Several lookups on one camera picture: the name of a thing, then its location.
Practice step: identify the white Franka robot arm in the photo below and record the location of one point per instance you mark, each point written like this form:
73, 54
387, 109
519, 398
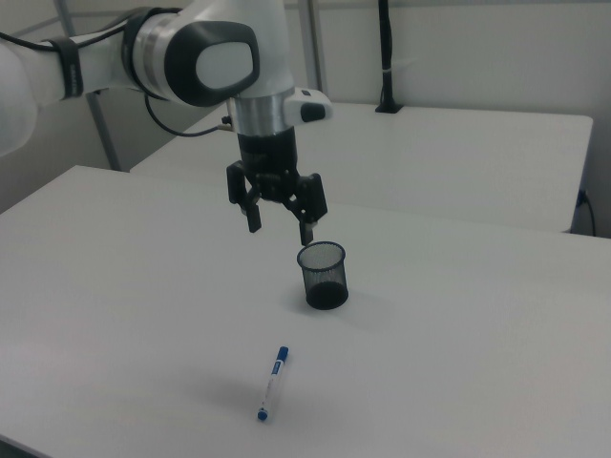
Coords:
157, 52

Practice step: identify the grey partition frame leg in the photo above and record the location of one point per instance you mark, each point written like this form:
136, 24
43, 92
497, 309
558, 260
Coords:
102, 133

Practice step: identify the black mesh pen cup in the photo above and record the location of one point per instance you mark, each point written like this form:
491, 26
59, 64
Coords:
325, 281

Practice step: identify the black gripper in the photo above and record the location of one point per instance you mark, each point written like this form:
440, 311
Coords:
267, 157

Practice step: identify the white marker with blue cap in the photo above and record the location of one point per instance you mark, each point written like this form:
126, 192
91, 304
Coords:
273, 381

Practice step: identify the grey partition post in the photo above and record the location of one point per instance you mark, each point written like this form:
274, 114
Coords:
312, 47

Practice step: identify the white side table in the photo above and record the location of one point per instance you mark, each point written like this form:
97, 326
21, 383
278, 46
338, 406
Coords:
406, 157

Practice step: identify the black camera pole with white tie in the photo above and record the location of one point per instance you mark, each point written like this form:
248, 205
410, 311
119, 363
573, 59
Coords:
385, 47

